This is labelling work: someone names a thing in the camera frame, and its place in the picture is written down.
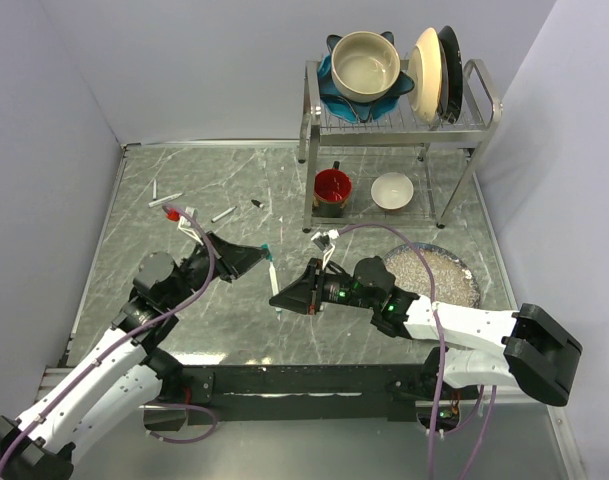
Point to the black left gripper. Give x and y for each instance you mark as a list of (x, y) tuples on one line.
[(232, 260)]

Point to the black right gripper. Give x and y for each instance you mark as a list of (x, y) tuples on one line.
[(303, 295)]

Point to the white marker green end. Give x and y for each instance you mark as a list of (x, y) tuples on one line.
[(274, 286)]

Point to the green pen cap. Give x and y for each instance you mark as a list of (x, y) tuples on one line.
[(268, 254)]

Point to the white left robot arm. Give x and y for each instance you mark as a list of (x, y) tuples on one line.
[(126, 368)]

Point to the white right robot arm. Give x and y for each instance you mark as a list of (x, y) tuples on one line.
[(526, 348)]

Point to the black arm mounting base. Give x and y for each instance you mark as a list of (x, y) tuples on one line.
[(303, 392)]

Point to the white marker black tip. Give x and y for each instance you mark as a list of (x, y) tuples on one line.
[(223, 214)]

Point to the white marker long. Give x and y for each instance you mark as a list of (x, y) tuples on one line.
[(163, 200)]

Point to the red black mug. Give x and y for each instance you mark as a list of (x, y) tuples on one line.
[(332, 191)]

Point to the small white bowl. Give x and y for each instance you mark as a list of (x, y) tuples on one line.
[(392, 191)]

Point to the speckled grey plate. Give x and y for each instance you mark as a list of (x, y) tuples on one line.
[(454, 281)]

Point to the blue flower-shaped bowl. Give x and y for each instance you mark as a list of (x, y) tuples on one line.
[(351, 111)]

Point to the steel dish rack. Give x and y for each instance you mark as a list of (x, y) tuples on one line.
[(400, 129)]

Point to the beige ceramic bowl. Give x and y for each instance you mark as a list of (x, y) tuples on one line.
[(364, 65)]

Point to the cream plate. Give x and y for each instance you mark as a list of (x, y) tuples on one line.
[(425, 69)]

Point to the black plate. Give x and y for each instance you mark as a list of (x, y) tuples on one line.
[(451, 93)]

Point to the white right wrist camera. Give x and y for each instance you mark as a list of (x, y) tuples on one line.
[(325, 241)]

